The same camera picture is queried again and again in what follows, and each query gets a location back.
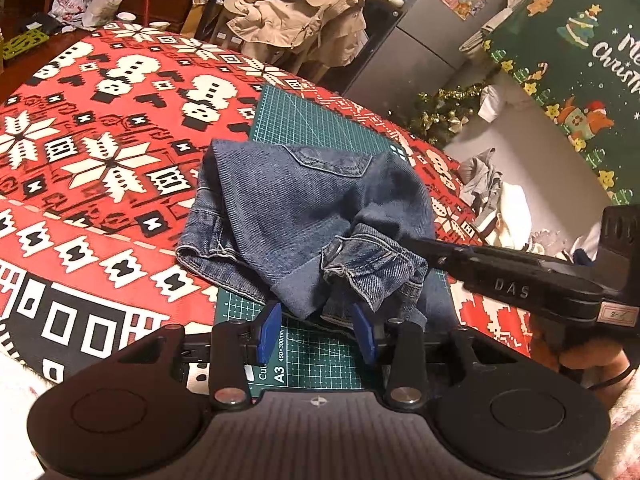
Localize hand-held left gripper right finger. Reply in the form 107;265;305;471
350;304;517;409

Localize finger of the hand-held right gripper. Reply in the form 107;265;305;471
406;236;473;283

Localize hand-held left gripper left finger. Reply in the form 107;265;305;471
117;302;283;409

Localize blue denim jeans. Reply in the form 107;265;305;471
175;137;453;333

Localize person's right hand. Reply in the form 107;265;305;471
532;331;632;408

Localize grey garment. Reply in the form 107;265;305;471
457;147;503;231

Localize small Christmas tree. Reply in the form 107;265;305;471
407;85;486;148

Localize white hanging cloth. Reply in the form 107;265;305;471
477;85;507;122

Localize pink fluffy robe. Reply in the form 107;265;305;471
607;367;640;480

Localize green cutting mat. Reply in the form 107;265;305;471
215;82;451;401

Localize grey refrigerator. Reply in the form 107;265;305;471
342;0;518;108

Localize chair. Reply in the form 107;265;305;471
235;35;336;83

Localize white fluffy cloth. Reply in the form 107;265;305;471
0;355;53;480

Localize red patterned blanket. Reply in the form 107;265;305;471
0;20;538;480

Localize beige coat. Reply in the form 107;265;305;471
222;0;368;68

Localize white plastic bag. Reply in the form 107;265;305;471
82;0;123;28

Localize green plastic crate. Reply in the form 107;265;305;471
2;32;51;61

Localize printed plastic bag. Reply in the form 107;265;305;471
50;0;93;26

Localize black cable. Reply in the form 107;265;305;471
590;365;633;392

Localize green Christmas wall banner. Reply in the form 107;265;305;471
485;0;640;206

